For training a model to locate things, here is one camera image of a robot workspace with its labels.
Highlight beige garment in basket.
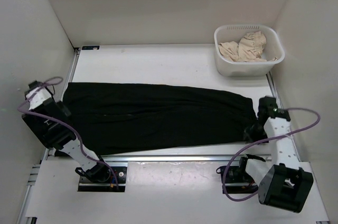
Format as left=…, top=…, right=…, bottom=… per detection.
left=214, top=25, right=285, bottom=65

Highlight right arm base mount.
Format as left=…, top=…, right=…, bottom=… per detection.
left=225, top=166, right=258, bottom=194

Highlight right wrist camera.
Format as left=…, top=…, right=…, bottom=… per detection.
left=257, top=96, right=290, bottom=126

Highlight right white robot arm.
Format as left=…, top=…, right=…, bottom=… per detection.
left=237, top=96, right=314, bottom=213

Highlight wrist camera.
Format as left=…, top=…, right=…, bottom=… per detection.
left=26, top=80, right=55, bottom=96
left=257, top=96, right=290, bottom=126

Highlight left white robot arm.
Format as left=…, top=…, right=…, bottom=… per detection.
left=18, top=77, right=114, bottom=184

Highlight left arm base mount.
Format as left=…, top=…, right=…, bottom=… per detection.
left=75, top=163, right=128, bottom=192

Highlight small dark label tag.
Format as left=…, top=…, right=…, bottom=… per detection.
left=81, top=45, right=100, bottom=50

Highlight white plastic basket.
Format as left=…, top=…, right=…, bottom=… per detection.
left=214, top=24, right=285, bottom=77

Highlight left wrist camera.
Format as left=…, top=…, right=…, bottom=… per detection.
left=26, top=80, right=55, bottom=96

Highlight aluminium front rail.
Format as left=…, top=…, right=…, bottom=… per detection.
left=104, top=154, right=248, bottom=163

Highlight black trousers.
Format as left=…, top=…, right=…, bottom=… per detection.
left=63, top=82, right=256, bottom=155

